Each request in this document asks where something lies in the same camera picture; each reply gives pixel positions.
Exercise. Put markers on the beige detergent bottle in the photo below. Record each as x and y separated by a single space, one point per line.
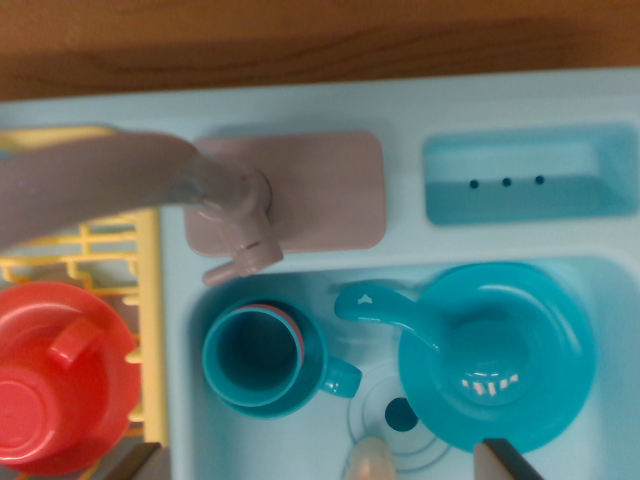
372 462

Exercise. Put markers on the teal dish brush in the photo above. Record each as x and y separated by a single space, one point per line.
370 305

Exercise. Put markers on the teal plastic plate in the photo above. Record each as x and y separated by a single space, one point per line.
565 390

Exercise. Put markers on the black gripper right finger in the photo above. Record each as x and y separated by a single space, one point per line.
500 462

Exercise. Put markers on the light blue toy sink unit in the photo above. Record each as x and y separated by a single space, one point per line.
400 110

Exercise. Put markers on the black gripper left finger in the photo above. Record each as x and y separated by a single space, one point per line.
150 465

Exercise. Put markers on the yellow plastic dish rack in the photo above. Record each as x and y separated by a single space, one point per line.
150 300

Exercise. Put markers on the teal plastic tumbler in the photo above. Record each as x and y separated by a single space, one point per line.
250 355

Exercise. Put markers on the grey toy faucet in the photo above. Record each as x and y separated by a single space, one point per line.
100 175

